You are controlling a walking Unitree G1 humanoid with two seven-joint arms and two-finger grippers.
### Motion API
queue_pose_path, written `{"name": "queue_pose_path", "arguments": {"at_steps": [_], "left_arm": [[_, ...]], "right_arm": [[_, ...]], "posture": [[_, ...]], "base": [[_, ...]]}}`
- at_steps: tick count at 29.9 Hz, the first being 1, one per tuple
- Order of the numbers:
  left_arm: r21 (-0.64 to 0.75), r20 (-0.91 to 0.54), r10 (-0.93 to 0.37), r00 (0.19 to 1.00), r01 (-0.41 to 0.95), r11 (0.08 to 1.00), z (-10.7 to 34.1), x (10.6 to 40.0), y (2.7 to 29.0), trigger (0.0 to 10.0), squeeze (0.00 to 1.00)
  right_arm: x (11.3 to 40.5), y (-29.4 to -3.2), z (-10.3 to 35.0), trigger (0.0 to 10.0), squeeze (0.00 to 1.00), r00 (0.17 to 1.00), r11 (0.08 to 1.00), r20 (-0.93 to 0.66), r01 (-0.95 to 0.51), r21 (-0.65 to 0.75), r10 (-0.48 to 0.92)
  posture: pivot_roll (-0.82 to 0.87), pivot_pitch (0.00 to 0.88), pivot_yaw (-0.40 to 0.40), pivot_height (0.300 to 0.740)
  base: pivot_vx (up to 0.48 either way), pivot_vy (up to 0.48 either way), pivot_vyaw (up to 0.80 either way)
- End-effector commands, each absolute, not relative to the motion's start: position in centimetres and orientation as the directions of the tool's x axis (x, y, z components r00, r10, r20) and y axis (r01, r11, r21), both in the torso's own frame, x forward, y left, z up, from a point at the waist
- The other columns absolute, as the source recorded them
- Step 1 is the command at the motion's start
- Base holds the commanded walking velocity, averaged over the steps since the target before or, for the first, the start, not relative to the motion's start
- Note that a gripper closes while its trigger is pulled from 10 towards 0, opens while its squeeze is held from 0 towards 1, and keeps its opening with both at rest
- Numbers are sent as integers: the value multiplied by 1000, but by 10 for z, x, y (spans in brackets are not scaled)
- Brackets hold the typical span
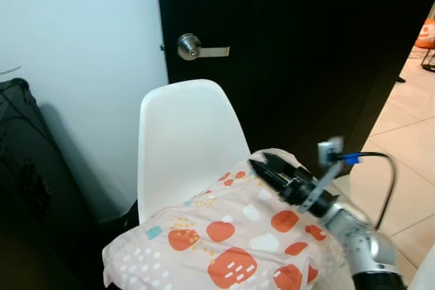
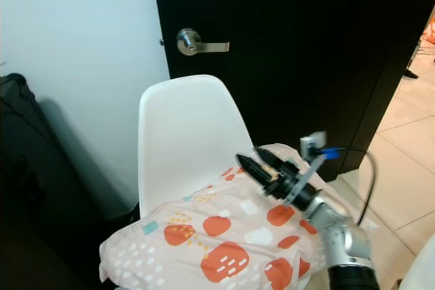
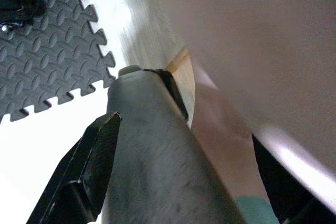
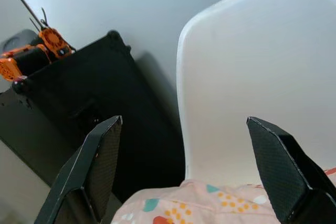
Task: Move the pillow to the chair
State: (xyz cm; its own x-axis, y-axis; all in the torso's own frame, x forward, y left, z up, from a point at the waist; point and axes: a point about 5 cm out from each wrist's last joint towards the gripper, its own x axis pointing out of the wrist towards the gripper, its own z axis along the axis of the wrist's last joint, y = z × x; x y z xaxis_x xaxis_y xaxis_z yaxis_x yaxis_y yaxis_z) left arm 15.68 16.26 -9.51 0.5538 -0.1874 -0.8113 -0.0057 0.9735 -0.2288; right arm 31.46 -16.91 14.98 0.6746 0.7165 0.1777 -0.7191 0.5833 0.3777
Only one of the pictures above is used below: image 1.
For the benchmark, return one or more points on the white plastic chair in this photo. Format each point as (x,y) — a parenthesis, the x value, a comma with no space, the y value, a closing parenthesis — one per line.
(183,140)

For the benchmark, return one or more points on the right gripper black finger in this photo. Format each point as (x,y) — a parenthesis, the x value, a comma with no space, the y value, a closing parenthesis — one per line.
(282,166)
(268,174)

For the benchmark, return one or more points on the black door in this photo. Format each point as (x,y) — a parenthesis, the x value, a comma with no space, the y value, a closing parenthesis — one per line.
(299,45)

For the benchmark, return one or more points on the pink pillow with orange print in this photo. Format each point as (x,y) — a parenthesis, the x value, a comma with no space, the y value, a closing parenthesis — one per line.
(224,236)

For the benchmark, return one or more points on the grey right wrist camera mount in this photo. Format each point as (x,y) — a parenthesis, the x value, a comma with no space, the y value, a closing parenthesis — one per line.
(329,149)

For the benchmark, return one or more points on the white curved object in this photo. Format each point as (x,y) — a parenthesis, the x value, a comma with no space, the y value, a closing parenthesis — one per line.
(425,273)

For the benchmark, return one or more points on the orange bag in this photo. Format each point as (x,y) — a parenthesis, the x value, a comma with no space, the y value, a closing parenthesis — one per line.
(426,35)

